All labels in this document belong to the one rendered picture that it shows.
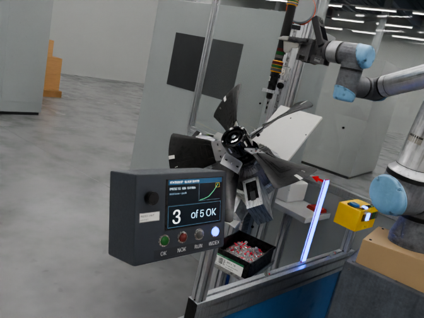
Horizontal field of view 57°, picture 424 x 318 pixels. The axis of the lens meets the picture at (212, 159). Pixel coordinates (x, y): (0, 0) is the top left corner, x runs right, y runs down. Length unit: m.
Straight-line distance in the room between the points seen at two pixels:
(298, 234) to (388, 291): 1.17
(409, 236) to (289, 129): 0.87
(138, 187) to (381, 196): 0.72
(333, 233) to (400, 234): 0.95
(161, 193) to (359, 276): 0.73
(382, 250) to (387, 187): 0.21
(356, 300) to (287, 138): 0.88
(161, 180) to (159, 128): 3.63
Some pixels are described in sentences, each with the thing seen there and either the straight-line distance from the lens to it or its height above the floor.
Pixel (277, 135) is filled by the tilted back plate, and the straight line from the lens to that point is 1.98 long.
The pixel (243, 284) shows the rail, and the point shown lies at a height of 0.86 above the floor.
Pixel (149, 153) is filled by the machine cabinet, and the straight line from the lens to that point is 4.58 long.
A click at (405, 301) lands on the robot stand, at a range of 1.33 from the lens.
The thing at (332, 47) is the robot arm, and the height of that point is 1.64.
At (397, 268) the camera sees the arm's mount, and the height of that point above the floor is 1.04.
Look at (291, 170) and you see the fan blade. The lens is 1.54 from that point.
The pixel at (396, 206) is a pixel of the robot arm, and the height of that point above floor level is 1.23.
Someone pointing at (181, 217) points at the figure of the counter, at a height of 1.16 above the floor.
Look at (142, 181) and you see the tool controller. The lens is 0.81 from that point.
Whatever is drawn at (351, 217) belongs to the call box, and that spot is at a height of 1.03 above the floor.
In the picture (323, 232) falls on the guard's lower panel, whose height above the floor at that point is 0.73.
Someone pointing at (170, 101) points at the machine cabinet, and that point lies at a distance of 4.34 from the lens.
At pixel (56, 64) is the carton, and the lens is 9.76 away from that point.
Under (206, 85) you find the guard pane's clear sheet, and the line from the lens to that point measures 2.98.
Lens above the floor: 1.50
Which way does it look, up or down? 13 degrees down
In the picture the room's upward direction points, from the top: 13 degrees clockwise
